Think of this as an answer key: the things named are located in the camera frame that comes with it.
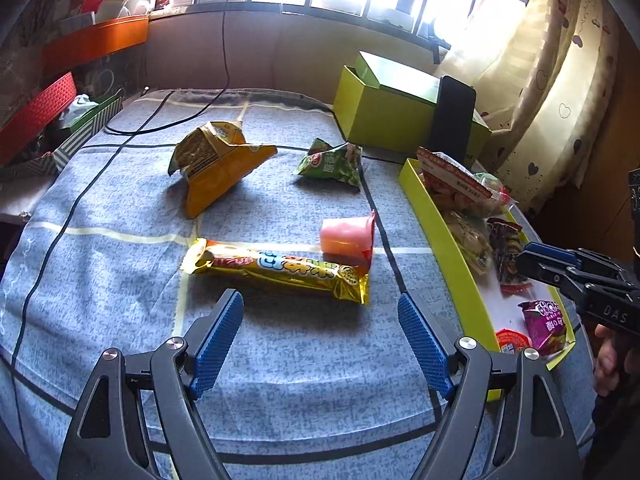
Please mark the red perforated basket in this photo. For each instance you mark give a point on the red perforated basket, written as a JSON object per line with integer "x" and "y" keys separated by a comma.
{"x": 35, "y": 110}

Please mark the clear snack bag green print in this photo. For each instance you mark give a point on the clear snack bag green print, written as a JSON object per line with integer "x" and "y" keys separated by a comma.
{"x": 495, "y": 185}

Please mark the purple snack packet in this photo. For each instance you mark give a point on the purple snack packet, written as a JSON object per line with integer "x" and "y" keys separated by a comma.
{"x": 547, "y": 327}

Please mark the deep yellow-green cardboard box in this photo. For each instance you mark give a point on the deep yellow-green cardboard box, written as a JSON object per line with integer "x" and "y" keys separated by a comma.
{"x": 375, "y": 115}

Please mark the small red item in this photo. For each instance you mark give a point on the small red item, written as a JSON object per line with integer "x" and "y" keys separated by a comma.
{"x": 161, "y": 1}

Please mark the red white snack bag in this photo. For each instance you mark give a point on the red white snack bag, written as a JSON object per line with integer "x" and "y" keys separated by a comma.
{"x": 450, "y": 180}

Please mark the black smartphone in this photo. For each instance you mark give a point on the black smartphone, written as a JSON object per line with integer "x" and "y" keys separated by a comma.
{"x": 452, "y": 120}

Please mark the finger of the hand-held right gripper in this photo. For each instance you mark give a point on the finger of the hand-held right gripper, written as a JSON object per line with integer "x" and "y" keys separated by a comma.
{"x": 540, "y": 270}
{"x": 550, "y": 252}

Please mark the person's right hand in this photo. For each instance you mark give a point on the person's right hand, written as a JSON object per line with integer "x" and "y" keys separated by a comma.
{"x": 607, "y": 360}

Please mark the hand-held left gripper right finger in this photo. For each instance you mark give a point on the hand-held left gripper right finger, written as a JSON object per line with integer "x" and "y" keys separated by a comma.
{"x": 425, "y": 345}

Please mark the dark brown snack packet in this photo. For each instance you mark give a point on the dark brown snack packet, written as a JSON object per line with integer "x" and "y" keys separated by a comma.
{"x": 505, "y": 250}

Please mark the orange-yellow snack bag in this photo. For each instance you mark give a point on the orange-yellow snack bag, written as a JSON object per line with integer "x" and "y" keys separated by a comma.
{"x": 215, "y": 185}

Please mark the pale yellow snack packet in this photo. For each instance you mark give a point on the pale yellow snack packet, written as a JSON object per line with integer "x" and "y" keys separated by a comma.
{"x": 467, "y": 240}

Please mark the pink jelly cup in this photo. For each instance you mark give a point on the pink jelly cup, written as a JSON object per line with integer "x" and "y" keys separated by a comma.
{"x": 345, "y": 237}

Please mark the white plastic bag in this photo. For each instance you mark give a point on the white plastic bag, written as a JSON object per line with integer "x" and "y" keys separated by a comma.
{"x": 80, "y": 107}

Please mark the orange shelf box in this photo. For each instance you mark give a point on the orange shelf box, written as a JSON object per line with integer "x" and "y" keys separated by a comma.
{"x": 100, "y": 40}

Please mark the white container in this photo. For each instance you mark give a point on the white container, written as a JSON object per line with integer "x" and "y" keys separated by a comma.
{"x": 115, "y": 10}

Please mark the blue-grey checked tablecloth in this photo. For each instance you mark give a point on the blue-grey checked tablecloth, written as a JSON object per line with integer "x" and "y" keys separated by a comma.
{"x": 300, "y": 385}

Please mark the brown wooden cabinet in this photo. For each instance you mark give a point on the brown wooden cabinet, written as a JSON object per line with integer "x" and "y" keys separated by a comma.
{"x": 610, "y": 150}

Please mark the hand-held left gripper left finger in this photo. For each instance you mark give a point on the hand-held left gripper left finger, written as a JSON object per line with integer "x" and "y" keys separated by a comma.
{"x": 220, "y": 340}

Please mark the green snack packet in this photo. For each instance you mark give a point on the green snack packet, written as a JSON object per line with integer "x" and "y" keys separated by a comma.
{"x": 330, "y": 165}

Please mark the long yellow snack bar packet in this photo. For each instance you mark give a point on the long yellow snack bar packet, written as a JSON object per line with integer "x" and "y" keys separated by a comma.
{"x": 280, "y": 270}

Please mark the green striped box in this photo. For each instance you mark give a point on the green striped box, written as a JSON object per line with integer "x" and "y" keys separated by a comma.
{"x": 85, "y": 135}

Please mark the orange jelly cup red lid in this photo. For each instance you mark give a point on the orange jelly cup red lid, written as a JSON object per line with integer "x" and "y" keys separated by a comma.
{"x": 512, "y": 340}

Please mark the shallow yellow-green box tray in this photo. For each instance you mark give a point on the shallow yellow-green box tray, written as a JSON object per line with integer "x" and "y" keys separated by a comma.
{"x": 450, "y": 260}

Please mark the heart print curtain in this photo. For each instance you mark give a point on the heart print curtain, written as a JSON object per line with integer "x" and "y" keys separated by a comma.
{"x": 550, "y": 85}

